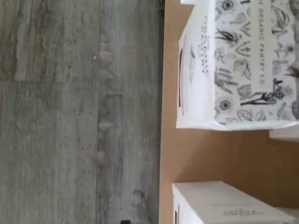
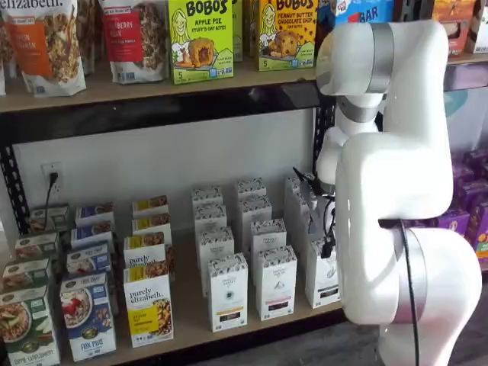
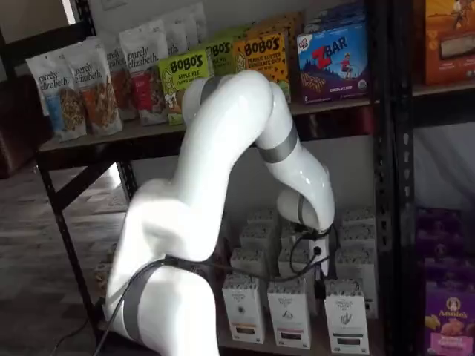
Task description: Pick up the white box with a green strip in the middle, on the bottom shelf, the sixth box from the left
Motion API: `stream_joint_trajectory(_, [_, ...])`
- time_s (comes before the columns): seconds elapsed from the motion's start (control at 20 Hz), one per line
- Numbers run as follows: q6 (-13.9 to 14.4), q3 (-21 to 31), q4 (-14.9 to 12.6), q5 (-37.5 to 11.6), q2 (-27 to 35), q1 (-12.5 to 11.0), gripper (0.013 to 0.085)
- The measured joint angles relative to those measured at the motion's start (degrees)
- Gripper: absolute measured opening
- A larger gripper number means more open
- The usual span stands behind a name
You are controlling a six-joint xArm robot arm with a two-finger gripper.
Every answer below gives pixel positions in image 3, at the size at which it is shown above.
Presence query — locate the granola bag with red label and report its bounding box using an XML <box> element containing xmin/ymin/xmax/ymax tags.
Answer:
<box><xmin>118</xmin><ymin>18</ymin><xmax>168</xmax><ymax>127</ymax></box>

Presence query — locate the wooden shelf board with snacks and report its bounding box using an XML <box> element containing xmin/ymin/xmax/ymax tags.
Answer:
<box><xmin>36</xmin><ymin>98</ymin><xmax>378</xmax><ymax>154</ymax></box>

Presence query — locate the white tea box green strip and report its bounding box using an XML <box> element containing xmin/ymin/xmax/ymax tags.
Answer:
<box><xmin>323</xmin><ymin>279</ymin><xmax>371</xmax><ymax>354</ymax></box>

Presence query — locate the granola bag with blue label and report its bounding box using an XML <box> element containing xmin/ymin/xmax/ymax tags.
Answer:
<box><xmin>25</xmin><ymin>50</ymin><xmax>88</xmax><ymax>142</ymax></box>

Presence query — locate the black cable on floor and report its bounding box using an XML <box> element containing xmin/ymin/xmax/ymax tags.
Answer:
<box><xmin>47</xmin><ymin>321</ymin><xmax>105</xmax><ymax>350</ymax></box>

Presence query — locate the white tea box pink strip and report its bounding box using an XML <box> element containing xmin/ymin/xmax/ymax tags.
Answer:
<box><xmin>266</xmin><ymin>277</ymin><xmax>312</xmax><ymax>351</ymax></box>

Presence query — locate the purple Annie's box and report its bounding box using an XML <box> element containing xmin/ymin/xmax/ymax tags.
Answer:
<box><xmin>422</xmin><ymin>281</ymin><xmax>475</xmax><ymax>356</ymax></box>

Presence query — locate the orange Bobo's peanut butter box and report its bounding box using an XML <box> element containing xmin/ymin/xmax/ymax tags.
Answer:
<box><xmin>232</xmin><ymin>31</ymin><xmax>292</xmax><ymax>103</ymax></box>

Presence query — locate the white tea box orange strip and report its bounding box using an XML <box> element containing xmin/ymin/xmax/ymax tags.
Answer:
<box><xmin>221</xmin><ymin>274</ymin><xmax>266</xmax><ymax>344</ymax></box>

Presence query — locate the granola bag with brown label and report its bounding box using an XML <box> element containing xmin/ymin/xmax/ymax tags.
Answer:
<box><xmin>105</xmin><ymin>44</ymin><xmax>140</xmax><ymax>122</ymax></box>

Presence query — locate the orange snack box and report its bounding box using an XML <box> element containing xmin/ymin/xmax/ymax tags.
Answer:
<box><xmin>422</xmin><ymin>0</ymin><xmax>475</xmax><ymax>88</ymax></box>

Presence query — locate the black metal rack with purple boxes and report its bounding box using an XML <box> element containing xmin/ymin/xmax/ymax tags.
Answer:
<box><xmin>389</xmin><ymin>0</ymin><xmax>475</xmax><ymax>356</ymax></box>

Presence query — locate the black metal shelf rack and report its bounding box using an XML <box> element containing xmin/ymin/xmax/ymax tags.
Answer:
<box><xmin>0</xmin><ymin>0</ymin><xmax>395</xmax><ymax>356</ymax></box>

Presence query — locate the green Bobo's apple pie box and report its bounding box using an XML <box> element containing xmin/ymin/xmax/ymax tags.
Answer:
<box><xmin>158</xmin><ymin>50</ymin><xmax>211</xmax><ymax>125</ymax></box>

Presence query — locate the granola bag with orange label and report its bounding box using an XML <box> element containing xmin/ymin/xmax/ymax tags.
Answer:
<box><xmin>65</xmin><ymin>36</ymin><xmax>124</xmax><ymax>136</ymax></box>

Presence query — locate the blue ZBar box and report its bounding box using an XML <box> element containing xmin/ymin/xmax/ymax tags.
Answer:
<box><xmin>295</xmin><ymin>24</ymin><xmax>373</xmax><ymax>106</ymax></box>
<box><xmin>303</xmin><ymin>2</ymin><xmax>369</xmax><ymax>37</ymax></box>

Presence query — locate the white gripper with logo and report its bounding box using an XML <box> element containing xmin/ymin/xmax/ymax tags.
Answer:
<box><xmin>309</xmin><ymin>237</ymin><xmax>331</xmax><ymax>301</ymax></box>

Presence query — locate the white granola bag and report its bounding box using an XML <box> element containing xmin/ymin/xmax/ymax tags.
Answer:
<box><xmin>163</xmin><ymin>13</ymin><xmax>191</xmax><ymax>57</ymax></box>
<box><xmin>185</xmin><ymin>2</ymin><xmax>207</xmax><ymax>44</ymax></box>

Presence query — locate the purple snack box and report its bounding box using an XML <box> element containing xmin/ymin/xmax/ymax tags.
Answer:
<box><xmin>414</xmin><ymin>209</ymin><xmax>469</xmax><ymax>285</ymax></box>

